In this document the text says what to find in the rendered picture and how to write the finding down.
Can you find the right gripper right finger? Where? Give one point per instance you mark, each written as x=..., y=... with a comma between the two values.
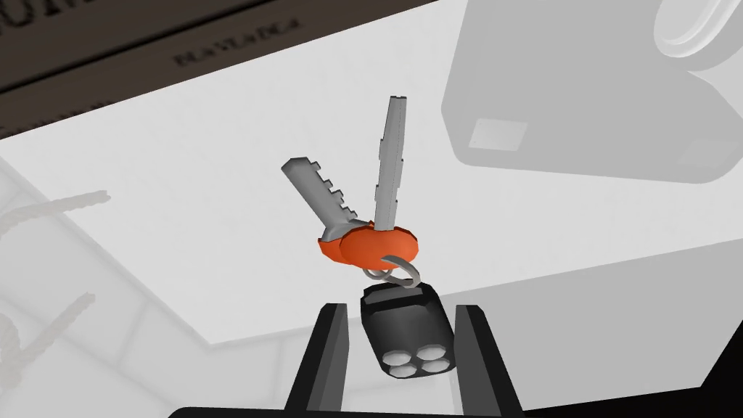
x=479, y=366

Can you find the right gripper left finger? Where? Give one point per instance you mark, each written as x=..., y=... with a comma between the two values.
x=325, y=366

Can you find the orange keys with black fob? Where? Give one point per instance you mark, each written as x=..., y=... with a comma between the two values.
x=406, y=325

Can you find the white table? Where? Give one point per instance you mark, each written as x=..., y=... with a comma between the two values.
x=220, y=191

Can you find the grey box-shaped appliance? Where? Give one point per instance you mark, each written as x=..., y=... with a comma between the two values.
x=580, y=87

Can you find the dark brown book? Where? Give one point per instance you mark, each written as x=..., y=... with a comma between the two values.
x=191, y=64
x=87, y=29

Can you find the white mug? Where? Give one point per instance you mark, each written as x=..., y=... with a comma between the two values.
x=711, y=40

